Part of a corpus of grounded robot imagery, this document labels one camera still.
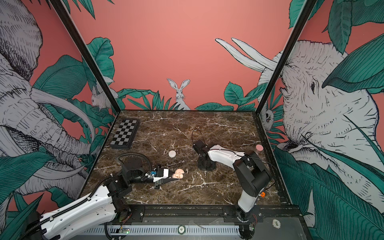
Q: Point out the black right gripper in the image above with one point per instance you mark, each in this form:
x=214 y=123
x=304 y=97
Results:
x=200 y=166

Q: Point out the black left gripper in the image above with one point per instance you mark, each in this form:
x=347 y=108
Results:
x=157 y=186

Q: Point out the pink round disc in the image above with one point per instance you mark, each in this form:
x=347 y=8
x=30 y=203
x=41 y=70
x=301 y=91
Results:
x=179 y=174

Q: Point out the white earbuds charging case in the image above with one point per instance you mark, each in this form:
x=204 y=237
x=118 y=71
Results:
x=172 y=154

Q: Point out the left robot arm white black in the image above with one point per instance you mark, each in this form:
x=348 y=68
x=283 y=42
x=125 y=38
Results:
x=102 y=205

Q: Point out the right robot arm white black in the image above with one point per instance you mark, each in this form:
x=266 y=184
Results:
x=251 y=171

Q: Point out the black white checkerboard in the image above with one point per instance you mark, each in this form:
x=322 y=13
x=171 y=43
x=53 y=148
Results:
x=125 y=134

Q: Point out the pink hourglass timer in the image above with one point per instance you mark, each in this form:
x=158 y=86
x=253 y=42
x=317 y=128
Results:
x=259 y=148

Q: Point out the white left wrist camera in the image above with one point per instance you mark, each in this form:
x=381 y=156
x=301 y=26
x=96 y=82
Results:
x=159 y=172

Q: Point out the white slotted cable duct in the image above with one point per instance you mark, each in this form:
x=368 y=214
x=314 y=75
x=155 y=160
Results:
x=173 y=230

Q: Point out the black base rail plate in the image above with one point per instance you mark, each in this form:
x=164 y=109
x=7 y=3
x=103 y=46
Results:
x=228 y=213

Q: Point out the black metal frame post left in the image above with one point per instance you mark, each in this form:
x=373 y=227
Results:
x=65 y=18

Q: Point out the black metal frame post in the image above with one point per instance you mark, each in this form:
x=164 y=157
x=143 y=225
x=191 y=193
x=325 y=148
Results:
x=65 y=18
x=299 y=25

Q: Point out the black metal frame post right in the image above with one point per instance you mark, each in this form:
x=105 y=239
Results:
x=299 y=25

